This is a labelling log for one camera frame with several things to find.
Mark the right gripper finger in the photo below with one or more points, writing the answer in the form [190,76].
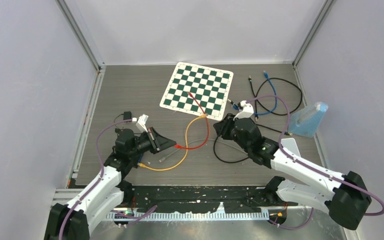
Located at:
[221,132]
[220,126]

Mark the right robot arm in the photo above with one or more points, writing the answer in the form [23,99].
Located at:
[342,196]

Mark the black network switch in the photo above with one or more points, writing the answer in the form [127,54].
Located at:
[139,158]

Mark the black power adapter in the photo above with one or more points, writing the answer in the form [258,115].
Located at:
[122,118]

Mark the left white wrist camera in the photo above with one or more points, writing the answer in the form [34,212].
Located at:
[140,122]

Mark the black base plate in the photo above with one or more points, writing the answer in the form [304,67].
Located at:
[200,199]

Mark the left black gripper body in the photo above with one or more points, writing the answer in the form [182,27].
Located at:
[146,143]

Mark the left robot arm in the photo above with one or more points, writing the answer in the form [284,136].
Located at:
[78,218]

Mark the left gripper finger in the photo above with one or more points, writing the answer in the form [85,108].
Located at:
[160,134]
[163,144]

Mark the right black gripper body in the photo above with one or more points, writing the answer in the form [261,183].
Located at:
[229,124]

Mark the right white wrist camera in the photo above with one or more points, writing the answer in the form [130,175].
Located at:
[245,110]

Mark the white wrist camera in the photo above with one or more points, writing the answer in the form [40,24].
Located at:
[245,110]
[140,122]

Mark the white router box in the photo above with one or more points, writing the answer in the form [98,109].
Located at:
[291,145]

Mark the green white chessboard mat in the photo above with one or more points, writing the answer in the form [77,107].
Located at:
[195,89]

